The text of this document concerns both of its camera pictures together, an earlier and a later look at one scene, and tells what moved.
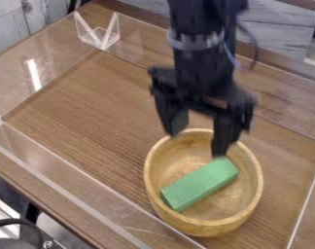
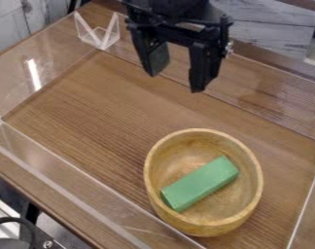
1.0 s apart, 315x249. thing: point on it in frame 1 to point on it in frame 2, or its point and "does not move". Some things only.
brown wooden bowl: [180, 156] does not move
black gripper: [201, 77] to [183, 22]
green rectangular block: [200, 184] does not move
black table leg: [32, 212] does not move
